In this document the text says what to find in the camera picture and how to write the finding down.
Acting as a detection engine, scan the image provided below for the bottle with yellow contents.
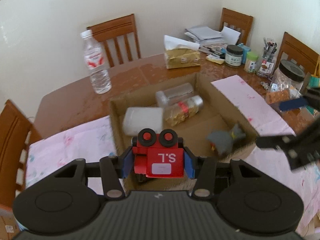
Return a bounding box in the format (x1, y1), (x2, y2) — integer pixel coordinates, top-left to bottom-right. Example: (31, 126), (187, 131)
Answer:
(163, 95), (204, 127)

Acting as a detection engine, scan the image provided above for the clear pen holder jar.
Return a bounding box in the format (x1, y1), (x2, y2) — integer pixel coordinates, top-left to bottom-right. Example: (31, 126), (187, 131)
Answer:
(256, 37), (278, 78)

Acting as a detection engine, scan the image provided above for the white envelope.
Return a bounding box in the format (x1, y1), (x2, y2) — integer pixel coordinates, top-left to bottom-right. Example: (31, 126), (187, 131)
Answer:
(221, 26), (242, 46)

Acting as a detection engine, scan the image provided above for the dark jar black lid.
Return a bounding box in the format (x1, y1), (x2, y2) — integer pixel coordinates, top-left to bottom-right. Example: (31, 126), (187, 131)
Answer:
(225, 44), (244, 67)

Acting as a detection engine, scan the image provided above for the small jar green lid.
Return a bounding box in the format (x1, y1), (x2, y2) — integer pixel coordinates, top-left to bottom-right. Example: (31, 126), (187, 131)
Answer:
(243, 51), (259, 74)

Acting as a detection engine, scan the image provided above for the white translucent plastic box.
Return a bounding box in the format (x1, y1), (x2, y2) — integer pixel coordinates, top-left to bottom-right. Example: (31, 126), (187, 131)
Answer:
(122, 107), (164, 137)

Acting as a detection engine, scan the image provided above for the pile of pens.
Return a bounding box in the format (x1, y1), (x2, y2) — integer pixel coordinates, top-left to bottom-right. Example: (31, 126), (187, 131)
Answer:
(199, 45), (227, 56)

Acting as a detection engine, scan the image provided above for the cardboard box white label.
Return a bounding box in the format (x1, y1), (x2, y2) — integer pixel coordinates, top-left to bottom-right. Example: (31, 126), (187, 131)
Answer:
(0, 204), (21, 238)

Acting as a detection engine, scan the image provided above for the wooden chair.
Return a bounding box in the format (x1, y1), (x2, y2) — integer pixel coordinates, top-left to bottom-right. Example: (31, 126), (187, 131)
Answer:
(220, 7), (254, 46)
(275, 32), (320, 76)
(0, 99), (43, 203)
(86, 14), (142, 68)

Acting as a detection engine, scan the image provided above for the stack of papers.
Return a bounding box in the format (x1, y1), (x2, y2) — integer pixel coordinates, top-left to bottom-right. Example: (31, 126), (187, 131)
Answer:
(184, 25), (224, 46)

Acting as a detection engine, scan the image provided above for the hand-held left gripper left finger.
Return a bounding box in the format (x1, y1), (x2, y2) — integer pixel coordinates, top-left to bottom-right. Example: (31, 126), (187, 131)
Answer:
(51, 146), (137, 201)

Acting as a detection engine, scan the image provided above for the pink floral cloth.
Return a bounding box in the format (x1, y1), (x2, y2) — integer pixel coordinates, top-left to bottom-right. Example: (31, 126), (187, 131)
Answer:
(25, 74), (320, 236)

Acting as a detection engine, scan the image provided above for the yellow flat pack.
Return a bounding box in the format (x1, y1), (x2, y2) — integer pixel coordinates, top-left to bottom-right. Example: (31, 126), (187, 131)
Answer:
(206, 54), (225, 64)

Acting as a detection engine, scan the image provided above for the grey hippo toy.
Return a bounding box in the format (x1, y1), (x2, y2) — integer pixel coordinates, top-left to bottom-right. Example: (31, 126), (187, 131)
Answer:
(206, 123), (247, 157)

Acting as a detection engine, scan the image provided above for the gold tissue pack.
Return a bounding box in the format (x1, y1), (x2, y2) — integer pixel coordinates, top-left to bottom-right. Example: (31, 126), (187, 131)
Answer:
(163, 35), (201, 70)

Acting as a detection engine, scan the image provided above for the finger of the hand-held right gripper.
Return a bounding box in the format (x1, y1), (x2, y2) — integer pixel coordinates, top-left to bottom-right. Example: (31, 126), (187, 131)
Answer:
(278, 88), (320, 112)
(256, 135), (298, 151)

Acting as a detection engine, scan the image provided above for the large clear jar black lid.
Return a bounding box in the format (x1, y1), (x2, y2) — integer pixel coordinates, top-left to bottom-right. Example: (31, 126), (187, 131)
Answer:
(271, 59), (306, 96)

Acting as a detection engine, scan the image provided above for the teal small box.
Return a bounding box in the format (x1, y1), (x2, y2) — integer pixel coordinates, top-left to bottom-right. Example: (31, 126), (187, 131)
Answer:
(237, 43), (252, 56)

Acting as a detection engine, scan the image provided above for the red toy train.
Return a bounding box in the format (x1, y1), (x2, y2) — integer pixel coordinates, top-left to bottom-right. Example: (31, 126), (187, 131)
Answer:
(132, 128), (186, 183)

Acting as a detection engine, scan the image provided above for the clear plastic jar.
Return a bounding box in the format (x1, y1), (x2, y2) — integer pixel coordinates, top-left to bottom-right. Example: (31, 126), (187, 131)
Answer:
(155, 83), (194, 108)

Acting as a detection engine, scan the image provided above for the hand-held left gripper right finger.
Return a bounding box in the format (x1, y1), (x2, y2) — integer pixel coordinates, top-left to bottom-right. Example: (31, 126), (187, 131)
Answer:
(183, 146), (256, 198)

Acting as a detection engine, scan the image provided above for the clear water bottle red label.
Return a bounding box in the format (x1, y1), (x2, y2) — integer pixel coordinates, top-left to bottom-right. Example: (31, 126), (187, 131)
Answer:
(80, 29), (112, 95)

